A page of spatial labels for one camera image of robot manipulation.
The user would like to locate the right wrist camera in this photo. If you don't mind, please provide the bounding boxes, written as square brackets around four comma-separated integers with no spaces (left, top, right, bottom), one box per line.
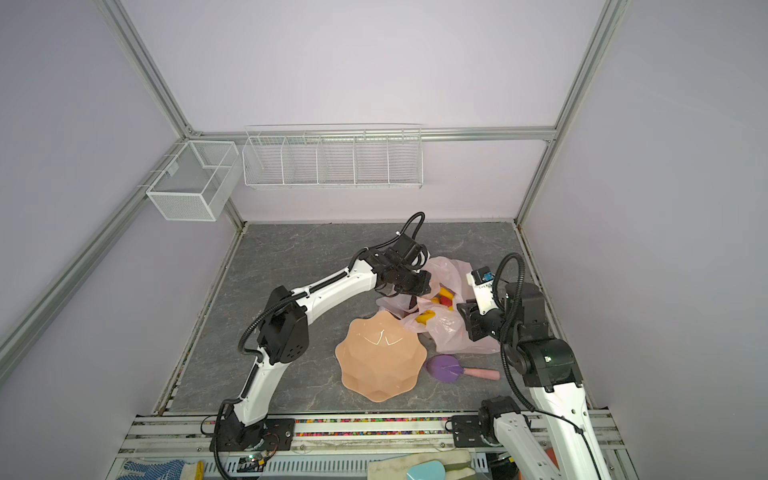
[467,266,498,315]

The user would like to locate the long yellow banana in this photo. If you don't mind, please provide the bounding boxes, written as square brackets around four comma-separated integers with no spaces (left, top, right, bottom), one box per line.
[415,310,436,325]

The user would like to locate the blue white knit glove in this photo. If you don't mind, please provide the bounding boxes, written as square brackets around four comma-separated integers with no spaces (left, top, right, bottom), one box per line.
[118,460,187,480]

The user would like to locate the beige scalloped fruit bowl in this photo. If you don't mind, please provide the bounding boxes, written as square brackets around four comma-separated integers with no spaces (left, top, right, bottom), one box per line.
[335,311,427,403]

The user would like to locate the small yellow-green banana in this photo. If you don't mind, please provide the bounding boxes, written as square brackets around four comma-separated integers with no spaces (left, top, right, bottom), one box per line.
[431,287,455,309]

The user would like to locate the beige cloth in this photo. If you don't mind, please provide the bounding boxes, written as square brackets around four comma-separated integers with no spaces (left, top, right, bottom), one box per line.
[367,449,479,480]

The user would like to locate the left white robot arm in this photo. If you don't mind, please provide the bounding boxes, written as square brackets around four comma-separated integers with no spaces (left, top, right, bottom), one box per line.
[215,231,431,430]

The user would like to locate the small white mesh basket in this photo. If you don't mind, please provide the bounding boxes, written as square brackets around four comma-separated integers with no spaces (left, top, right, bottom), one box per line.
[147,140,242,222]

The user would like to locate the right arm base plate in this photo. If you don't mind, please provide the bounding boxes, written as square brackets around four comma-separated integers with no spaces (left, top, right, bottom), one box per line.
[444,413,496,448]

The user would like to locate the long white wire basket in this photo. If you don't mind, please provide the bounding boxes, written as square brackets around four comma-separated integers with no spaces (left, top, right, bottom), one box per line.
[241,124,424,189]

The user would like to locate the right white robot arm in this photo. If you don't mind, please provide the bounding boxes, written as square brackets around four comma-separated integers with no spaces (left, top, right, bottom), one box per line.
[457,278,610,479]

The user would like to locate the pink plastic bag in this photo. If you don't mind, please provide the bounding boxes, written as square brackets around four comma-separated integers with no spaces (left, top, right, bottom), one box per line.
[376,257,500,355]

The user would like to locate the purple scoop pink handle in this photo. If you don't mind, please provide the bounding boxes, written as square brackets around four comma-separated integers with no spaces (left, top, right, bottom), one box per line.
[425,354,501,383]

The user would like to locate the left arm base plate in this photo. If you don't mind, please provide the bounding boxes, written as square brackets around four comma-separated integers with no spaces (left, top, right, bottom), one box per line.
[213,416,295,452]

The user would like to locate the teal plastic object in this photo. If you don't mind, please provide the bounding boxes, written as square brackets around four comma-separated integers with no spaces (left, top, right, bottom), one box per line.
[406,460,447,480]

